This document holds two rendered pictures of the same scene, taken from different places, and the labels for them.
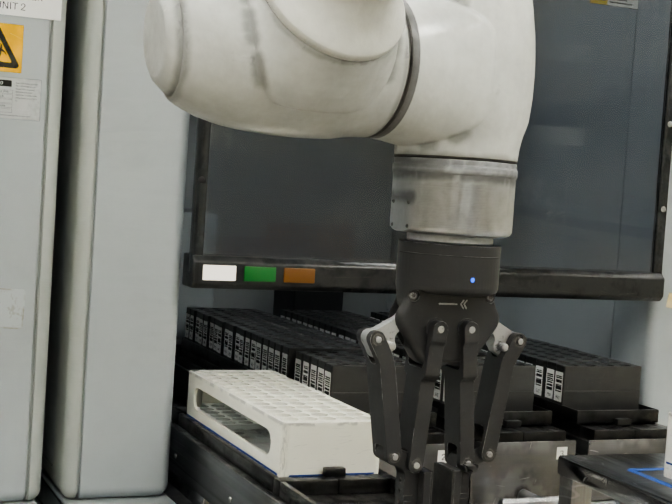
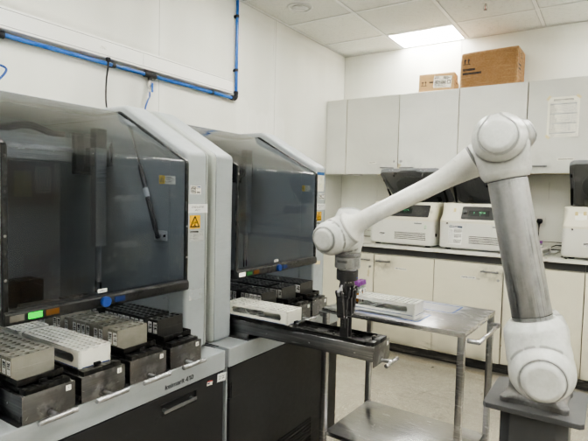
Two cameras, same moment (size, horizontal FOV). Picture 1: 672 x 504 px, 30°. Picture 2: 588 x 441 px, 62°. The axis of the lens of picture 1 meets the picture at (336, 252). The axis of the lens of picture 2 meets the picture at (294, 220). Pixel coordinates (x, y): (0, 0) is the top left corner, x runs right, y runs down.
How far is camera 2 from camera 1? 1.08 m
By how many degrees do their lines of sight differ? 33
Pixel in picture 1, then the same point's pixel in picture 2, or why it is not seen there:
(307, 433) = (290, 313)
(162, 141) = (227, 241)
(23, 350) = (202, 304)
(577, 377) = (302, 285)
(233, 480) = (268, 328)
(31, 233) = (203, 271)
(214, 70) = (338, 247)
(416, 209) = (347, 264)
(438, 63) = not seen: hidden behind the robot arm
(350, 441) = (297, 313)
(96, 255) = (215, 275)
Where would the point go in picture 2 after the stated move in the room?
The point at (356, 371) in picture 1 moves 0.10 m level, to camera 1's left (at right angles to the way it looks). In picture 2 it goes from (265, 294) to (244, 296)
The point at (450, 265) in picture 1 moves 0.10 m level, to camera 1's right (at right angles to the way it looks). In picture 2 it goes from (353, 275) to (375, 273)
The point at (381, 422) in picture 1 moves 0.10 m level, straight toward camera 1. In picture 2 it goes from (341, 310) to (360, 316)
